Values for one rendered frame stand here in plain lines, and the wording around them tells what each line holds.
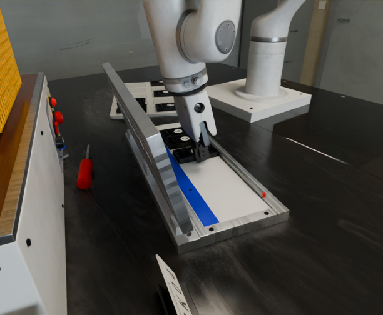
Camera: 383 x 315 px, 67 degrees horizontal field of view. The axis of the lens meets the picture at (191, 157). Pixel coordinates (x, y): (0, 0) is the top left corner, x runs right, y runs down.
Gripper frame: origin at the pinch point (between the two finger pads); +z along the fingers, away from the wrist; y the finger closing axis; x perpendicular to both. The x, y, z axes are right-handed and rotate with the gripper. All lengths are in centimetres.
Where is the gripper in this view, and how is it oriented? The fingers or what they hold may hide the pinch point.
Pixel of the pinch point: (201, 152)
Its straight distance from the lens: 63.6
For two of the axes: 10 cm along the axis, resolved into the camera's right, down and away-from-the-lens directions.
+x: -9.1, 3.6, -2.1
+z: 1.9, 8.1, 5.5
